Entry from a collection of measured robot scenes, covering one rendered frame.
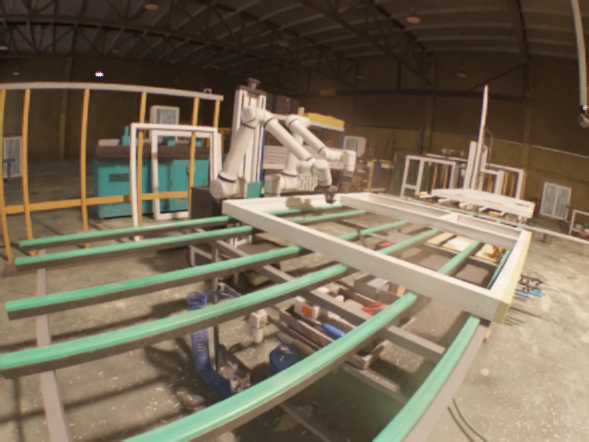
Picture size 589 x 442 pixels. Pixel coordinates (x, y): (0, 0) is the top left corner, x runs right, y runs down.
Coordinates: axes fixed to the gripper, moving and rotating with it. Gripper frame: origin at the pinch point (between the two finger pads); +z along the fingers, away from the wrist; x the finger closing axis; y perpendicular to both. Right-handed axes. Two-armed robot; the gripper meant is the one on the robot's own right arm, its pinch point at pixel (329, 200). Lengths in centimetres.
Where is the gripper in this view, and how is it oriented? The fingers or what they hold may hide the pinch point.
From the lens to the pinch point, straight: 210.4
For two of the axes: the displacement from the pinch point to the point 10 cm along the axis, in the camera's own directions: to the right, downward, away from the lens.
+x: -6.4, -4.6, 6.2
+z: 2.3, 6.4, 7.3
